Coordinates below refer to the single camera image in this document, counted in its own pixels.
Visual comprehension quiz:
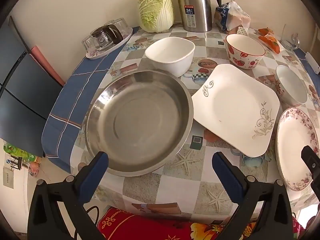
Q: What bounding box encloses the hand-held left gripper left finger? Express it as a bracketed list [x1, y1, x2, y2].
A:
[28, 151, 109, 240]

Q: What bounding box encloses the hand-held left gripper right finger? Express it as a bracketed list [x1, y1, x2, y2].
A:
[212, 151, 293, 240]

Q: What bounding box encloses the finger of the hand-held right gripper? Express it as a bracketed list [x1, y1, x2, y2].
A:
[301, 145, 320, 195]

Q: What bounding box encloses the round pink floral plate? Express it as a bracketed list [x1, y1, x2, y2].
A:
[275, 107, 320, 192]

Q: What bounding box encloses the stainless steel basin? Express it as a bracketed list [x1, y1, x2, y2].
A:
[84, 70, 194, 177]

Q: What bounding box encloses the white square scroll-pattern plate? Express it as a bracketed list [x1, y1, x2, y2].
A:
[191, 64, 280, 158]

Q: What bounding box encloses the small white floral bowl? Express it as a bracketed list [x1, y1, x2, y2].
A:
[275, 65, 308, 107]

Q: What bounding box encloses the strawberry print bowl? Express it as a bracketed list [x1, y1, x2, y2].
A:
[225, 34, 265, 70]

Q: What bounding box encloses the white square bowl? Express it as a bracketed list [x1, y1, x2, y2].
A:
[144, 37, 196, 78]

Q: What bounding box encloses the red floral cushion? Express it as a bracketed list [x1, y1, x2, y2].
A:
[97, 206, 253, 240]

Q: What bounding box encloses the green printed bag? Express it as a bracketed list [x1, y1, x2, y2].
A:
[3, 142, 35, 162]

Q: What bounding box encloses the blue plaid tablecloth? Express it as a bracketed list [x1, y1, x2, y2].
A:
[41, 26, 320, 174]

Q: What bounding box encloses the dark blue refrigerator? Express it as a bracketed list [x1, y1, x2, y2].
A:
[0, 15, 64, 158]

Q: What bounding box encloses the pink foam board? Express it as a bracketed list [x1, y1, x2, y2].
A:
[28, 45, 66, 87]

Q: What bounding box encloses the white oval tray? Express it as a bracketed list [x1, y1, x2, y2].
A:
[86, 27, 134, 60]

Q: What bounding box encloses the clear glass mug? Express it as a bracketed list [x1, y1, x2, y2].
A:
[280, 24, 300, 50]

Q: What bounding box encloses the orange snack packet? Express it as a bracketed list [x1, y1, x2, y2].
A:
[259, 35, 282, 54]
[258, 27, 275, 37]

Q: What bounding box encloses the bagged sliced bread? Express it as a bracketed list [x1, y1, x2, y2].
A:
[215, 0, 251, 34]

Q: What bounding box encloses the napa cabbage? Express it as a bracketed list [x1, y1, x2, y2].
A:
[138, 0, 174, 33]

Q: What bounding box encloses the stainless steel thermos jug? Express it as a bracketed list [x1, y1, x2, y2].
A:
[177, 0, 222, 32]

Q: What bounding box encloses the glass teapot with dark handle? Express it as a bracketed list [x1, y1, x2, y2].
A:
[90, 25, 123, 49]

